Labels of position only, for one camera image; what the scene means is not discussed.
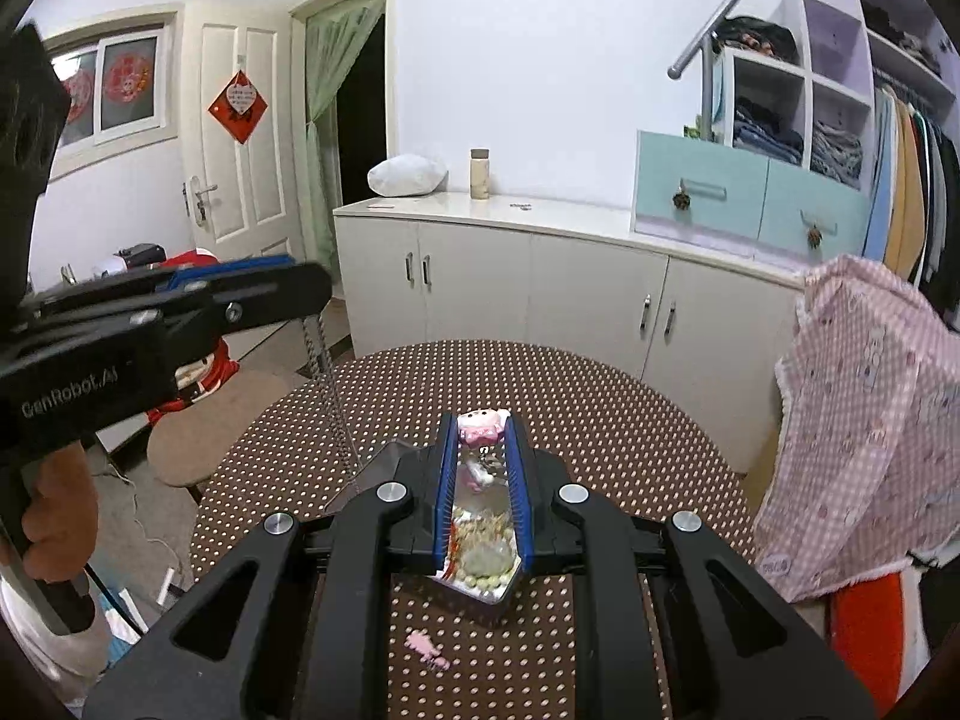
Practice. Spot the dark folded clothes pile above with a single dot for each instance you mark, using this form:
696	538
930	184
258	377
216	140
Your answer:
754	36

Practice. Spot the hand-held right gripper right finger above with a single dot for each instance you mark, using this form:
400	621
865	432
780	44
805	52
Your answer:
516	480

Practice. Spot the pink hair clip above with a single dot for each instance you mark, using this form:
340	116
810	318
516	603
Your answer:
427	649

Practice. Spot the curved steel rail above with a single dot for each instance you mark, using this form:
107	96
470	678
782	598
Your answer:
720	15

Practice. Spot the pink pig charm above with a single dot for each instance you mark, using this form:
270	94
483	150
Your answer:
480	427

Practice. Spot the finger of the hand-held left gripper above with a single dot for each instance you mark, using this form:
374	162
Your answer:
255	304
217	270

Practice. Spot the white open wardrobe shelf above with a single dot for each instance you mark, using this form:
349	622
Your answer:
832	37

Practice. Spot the small green plant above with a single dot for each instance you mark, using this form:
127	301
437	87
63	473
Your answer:
696	127

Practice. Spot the brown cushioned stool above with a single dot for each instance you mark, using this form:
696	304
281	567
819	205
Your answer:
217	427

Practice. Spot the pine cone ornament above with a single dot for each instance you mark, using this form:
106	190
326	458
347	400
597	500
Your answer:
814	237
682	201

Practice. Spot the brown polka dot tablecloth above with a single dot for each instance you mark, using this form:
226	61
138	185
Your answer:
562	405

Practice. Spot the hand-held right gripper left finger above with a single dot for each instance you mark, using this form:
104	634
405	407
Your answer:
446	480

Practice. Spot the dark clothes heap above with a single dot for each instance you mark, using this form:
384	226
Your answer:
904	37

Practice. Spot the red paper window sticker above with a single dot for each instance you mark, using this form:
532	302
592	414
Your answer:
127	76
76	97

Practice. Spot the light blue drawer unit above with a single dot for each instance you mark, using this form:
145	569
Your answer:
660	157

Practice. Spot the folded jeans stack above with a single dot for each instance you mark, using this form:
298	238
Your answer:
769	131

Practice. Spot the white sideboard cabinet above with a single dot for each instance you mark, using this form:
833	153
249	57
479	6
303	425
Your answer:
480	277

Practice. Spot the green curtain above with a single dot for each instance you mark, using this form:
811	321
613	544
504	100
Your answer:
330	90

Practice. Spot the white plastic bag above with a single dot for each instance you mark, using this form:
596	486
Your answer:
405	176

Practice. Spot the red cloth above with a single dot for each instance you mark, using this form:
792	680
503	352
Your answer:
877	637

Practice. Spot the person's left hand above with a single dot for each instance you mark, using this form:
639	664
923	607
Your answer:
64	517

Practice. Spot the cream bottle with lid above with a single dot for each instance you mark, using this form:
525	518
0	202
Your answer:
480	176

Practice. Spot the window with white frame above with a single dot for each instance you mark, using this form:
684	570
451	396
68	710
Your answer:
112	127

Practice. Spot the row of hanging clothes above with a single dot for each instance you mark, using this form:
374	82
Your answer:
911	187

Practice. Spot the red diamond door decoration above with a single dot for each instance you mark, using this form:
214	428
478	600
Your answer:
238	106

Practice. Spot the silver hair clip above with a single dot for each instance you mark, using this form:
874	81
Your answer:
493	469

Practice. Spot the white panel door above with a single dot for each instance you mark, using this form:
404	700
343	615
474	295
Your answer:
225	195

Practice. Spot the pale green jade pendant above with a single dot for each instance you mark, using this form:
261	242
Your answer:
487	561

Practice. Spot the red and white bag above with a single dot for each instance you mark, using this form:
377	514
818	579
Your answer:
202	382

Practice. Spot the grey folded clothes stack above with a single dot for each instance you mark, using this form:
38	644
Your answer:
836	154

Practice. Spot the silver metal tray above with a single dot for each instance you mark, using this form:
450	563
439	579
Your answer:
480	596

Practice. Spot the pink checked cloth cover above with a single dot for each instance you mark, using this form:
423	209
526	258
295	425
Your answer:
862	405

